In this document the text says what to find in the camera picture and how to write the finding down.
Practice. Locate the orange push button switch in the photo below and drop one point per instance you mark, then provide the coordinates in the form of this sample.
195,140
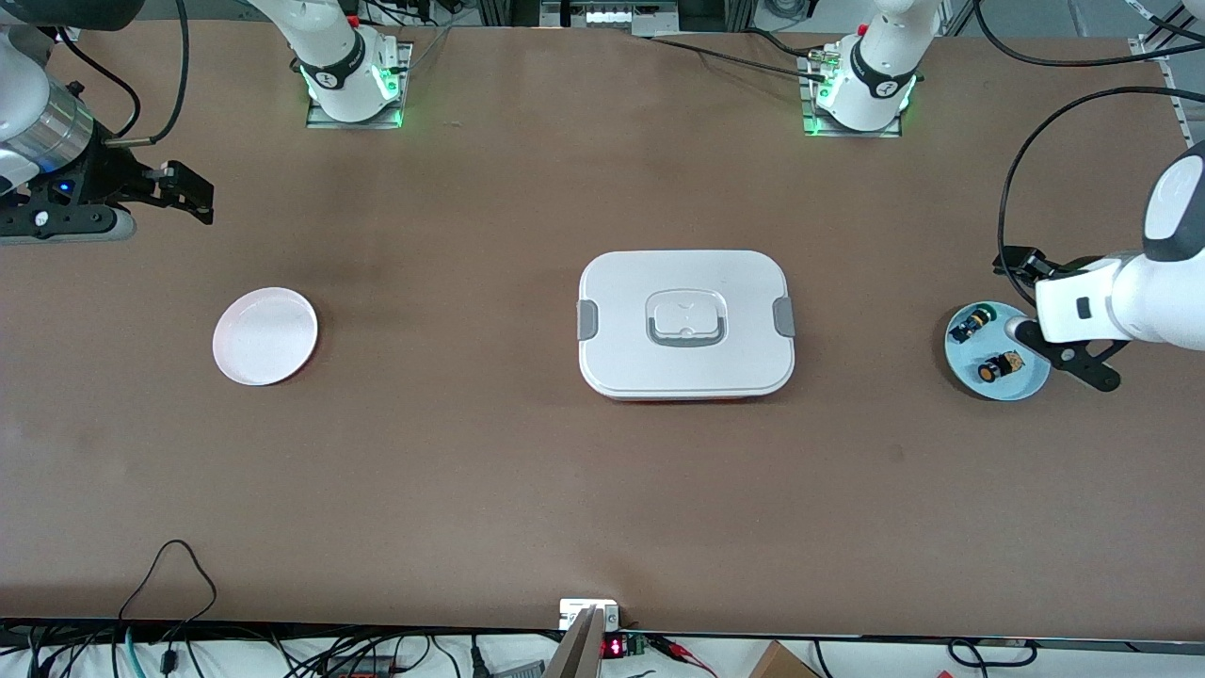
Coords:
1001,367

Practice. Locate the black blue small component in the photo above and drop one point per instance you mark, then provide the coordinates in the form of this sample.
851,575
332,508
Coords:
972,325

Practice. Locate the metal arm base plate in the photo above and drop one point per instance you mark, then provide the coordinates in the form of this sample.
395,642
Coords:
315,118
847,134

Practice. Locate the white lunch box grey clasps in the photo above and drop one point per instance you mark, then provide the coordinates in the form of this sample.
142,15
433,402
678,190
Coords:
687,282

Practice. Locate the red digit display module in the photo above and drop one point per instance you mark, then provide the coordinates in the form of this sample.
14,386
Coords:
613,648

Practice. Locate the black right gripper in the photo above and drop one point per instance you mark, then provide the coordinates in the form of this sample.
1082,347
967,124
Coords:
105,178

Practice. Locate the light blue round plate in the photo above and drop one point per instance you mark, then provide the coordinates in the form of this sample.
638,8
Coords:
970,372

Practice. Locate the small white bracket device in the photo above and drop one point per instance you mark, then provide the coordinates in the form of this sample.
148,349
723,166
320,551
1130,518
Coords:
574,610

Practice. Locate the pink round plate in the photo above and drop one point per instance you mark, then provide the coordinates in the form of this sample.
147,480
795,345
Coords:
265,337

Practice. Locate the grey aluminium profile bar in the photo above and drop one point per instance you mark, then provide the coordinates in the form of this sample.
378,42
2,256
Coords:
579,654

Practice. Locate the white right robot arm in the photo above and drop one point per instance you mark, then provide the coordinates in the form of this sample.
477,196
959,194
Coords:
339,56

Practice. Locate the white power strip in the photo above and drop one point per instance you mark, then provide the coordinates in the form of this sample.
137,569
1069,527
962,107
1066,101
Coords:
612,14

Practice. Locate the brown cardboard box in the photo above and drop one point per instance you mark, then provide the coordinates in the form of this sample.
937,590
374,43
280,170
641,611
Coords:
781,664

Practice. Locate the aluminium corner bracket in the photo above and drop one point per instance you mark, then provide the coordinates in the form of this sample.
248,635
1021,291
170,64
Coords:
71,36
1153,45

